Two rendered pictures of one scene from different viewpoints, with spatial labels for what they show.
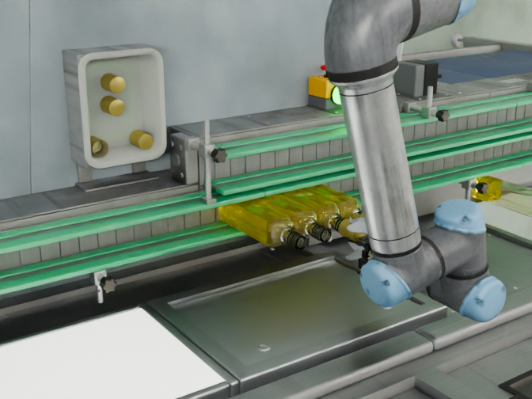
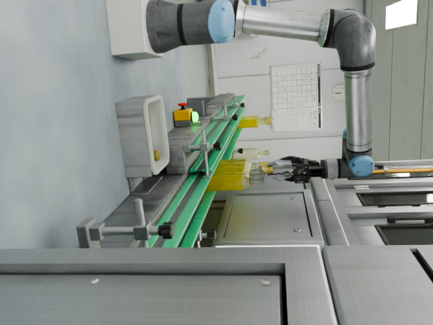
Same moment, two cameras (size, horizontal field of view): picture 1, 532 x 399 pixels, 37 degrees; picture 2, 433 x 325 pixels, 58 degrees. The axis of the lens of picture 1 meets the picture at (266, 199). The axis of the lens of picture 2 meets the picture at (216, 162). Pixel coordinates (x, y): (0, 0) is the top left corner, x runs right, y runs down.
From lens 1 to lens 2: 117 cm
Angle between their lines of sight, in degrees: 44
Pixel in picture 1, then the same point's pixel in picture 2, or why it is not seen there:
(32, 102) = (110, 141)
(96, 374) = not seen: hidden behind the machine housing
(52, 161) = (120, 180)
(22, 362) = not seen: hidden behind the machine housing
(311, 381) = (337, 229)
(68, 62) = (125, 109)
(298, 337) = (297, 220)
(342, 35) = (365, 46)
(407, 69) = (196, 103)
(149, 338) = not seen: hidden behind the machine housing
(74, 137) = (133, 160)
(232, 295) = (236, 222)
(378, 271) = (367, 158)
